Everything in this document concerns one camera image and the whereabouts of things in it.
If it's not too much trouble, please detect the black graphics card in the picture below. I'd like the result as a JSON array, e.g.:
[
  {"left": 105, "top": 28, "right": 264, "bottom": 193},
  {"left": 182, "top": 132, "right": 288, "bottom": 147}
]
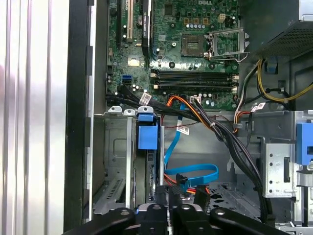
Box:
[{"left": 140, "top": 0, "right": 152, "bottom": 57}]

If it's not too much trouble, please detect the grey power supply unit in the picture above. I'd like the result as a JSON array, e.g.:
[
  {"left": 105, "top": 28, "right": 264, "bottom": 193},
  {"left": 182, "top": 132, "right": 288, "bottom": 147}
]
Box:
[{"left": 241, "top": 0, "right": 313, "bottom": 62}]

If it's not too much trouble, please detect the grey metal drive cage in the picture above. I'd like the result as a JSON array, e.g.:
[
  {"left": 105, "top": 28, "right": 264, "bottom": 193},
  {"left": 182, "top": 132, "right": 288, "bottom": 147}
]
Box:
[{"left": 260, "top": 110, "right": 313, "bottom": 230}]

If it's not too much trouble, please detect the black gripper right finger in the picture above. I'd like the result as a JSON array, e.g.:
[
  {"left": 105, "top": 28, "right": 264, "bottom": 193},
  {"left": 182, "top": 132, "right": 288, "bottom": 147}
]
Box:
[{"left": 169, "top": 187, "right": 291, "bottom": 235}]

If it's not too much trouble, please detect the black cable bundle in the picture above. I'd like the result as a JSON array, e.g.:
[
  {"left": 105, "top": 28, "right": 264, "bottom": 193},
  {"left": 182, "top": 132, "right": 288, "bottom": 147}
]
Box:
[{"left": 106, "top": 84, "right": 274, "bottom": 221}]

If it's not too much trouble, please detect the black RAM slot bank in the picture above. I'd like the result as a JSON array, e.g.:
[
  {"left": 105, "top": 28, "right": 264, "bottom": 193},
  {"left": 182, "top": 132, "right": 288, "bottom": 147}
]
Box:
[{"left": 149, "top": 68, "right": 240, "bottom": 93}]

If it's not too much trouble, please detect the grey metal disk bay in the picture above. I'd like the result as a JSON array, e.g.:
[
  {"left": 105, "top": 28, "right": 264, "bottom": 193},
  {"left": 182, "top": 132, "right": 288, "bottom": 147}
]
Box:
[{"left": 92, "top": 105, "right": 164, "bottom": 216}]

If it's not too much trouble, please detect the black PC case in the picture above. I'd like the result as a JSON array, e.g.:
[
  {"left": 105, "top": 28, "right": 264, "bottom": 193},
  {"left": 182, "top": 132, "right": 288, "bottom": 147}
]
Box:
[{"left": 63, "top": 0, "right": 313, "bottom": 235}]

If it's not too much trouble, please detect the blue flat data wire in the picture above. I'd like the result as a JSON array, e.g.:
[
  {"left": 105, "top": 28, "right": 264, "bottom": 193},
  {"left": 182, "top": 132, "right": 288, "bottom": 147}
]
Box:
[{"left": 163, "top": 101, "right": 220, "bottom": 194}]

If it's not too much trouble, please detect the CPU socket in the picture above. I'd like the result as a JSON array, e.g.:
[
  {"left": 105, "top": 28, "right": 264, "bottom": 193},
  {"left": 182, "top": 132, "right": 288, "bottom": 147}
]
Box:
[{"left": 180, "top": 34, "right": 205, "bottom": 57}]

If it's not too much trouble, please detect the beige expansion slot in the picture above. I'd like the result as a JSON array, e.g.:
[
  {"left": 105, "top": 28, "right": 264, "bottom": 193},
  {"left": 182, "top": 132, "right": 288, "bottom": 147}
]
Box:
[{"left": 126, "top": 0, "right": 134, "bottom": 43}]

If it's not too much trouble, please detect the metal socket cover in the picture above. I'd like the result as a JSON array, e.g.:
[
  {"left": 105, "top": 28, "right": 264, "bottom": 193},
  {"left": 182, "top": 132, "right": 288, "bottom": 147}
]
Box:
[{"left": 209, "top": 27, "right": 246, "bottom": 54}]

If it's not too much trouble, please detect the hard disk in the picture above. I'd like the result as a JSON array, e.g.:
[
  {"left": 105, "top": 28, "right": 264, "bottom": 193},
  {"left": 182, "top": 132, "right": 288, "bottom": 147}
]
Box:
[{"left": 134, "top": 106, "right": 159, "bottom": 213}]

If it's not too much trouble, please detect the blue plastic cable clip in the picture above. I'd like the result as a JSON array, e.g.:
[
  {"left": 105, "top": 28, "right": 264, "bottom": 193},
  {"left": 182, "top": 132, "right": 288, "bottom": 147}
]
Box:
[{"left": 265, "top": 56, "right": 279, "bottom": 74}]

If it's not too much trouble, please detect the locking lever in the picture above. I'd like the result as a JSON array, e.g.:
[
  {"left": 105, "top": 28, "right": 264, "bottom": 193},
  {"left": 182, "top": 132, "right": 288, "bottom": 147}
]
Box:
[{"left": 209, "top": 34, "right": 250, "bottom": 62}]

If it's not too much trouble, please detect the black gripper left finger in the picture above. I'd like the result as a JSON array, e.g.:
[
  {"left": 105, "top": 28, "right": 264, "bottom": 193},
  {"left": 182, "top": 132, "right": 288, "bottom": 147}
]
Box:
[{"left": 62, "top": 185, "right": 170, "bottom": 235}]

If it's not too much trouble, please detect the blue plastic drive latch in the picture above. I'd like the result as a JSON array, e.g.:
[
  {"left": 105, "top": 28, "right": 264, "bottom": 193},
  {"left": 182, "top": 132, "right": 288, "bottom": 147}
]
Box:
[{"left": 295, "top": 122, "right": 313, "bottom": 166}]

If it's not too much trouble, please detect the green motherboard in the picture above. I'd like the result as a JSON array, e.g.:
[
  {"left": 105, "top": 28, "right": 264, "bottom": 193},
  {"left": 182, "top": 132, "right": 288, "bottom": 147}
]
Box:
[{"left": 105, "top": 0, "right": 242, "bottom": 111}]

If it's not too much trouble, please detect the yellow wire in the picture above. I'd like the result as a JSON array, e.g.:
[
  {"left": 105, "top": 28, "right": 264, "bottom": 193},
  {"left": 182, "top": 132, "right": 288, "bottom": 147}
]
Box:
[{"left": 256, "top": 57, "right": 313, "bottom": 102}]

